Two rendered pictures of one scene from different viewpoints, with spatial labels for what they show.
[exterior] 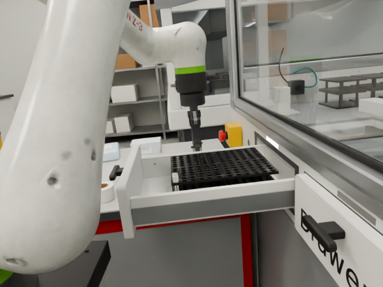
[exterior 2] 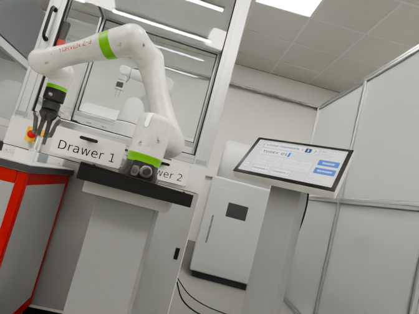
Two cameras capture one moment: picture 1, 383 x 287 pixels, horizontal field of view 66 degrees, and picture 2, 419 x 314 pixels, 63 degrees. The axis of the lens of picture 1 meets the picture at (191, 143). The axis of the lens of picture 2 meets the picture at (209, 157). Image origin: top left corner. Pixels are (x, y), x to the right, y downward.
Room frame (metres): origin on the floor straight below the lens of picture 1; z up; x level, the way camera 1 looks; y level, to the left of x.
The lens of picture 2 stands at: (0.24, 1.61, 0.82)
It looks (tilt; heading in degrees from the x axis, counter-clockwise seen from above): 6 degrees up; 266
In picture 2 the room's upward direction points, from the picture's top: 15 degrees clockwise
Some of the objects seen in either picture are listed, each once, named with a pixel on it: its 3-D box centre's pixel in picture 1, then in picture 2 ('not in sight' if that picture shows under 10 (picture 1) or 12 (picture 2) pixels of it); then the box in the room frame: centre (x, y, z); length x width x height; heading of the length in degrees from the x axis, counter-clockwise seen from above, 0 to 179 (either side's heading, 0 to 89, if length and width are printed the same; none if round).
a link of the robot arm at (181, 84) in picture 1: (190, 82); (53, 96); (0.89, -0.01, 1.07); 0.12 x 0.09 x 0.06; 91
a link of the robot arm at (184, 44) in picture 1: (185, 48); (59, 75); (0.90, -0.01, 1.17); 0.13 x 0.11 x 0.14; 69
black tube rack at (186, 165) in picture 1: (219, 175); not in sight; (0.65, -0.06, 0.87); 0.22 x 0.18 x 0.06; 93
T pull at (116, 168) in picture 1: (119, 171); (89, 139); (0.63, 0.17, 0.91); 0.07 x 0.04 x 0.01; 3
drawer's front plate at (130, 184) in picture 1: (133, 183); (88, 147); (0.64, 0.14, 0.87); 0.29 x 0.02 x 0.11; 3
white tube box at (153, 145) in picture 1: (146, 146); not in sight; (1.26, 0.20, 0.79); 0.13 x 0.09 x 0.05; 92
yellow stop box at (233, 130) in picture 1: (232, 134); (34, 135); (0.98, -0.14, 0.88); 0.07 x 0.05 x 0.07; 3
